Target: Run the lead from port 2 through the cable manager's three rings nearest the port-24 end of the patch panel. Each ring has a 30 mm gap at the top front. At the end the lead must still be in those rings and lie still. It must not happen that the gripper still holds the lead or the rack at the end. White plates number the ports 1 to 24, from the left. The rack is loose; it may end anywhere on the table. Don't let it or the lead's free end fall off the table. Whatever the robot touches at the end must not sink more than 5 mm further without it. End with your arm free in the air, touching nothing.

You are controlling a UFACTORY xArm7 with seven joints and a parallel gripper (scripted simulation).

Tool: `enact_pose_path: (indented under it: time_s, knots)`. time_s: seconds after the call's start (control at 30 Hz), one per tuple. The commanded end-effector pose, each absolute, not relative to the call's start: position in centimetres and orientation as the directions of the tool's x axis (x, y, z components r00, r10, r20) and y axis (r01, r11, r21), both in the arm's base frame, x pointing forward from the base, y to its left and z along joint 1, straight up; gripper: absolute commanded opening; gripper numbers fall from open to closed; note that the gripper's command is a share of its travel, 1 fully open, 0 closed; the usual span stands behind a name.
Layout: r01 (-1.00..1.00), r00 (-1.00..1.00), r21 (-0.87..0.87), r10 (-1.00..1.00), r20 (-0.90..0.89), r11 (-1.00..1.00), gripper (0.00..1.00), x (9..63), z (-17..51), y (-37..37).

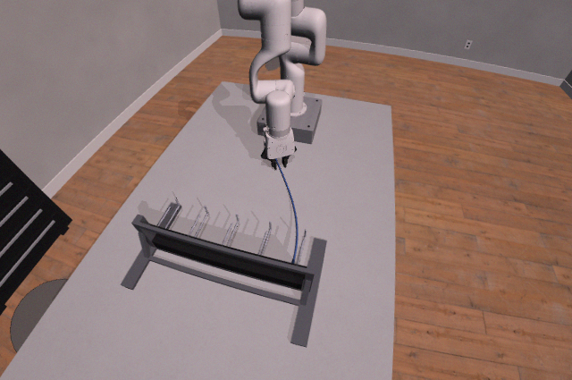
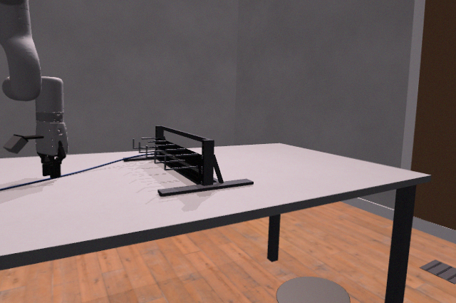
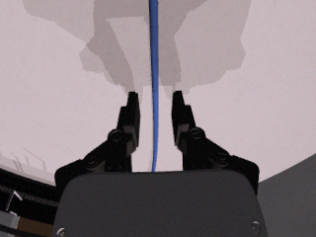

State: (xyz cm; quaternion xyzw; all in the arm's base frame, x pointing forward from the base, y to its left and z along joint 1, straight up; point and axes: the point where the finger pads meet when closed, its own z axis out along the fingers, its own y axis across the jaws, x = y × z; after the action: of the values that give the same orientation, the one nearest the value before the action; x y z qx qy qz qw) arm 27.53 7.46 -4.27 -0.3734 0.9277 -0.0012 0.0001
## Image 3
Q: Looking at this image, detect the blue cable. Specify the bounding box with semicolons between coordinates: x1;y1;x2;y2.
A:
149;0;159;172

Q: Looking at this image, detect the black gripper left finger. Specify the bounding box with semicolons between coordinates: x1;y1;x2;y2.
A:
54;92;140;202

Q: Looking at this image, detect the dark grey rack with patch panel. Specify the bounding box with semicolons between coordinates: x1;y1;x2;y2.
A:
0;168;59;237

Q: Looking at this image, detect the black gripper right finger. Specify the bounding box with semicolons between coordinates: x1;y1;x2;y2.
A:
171;91;260;195

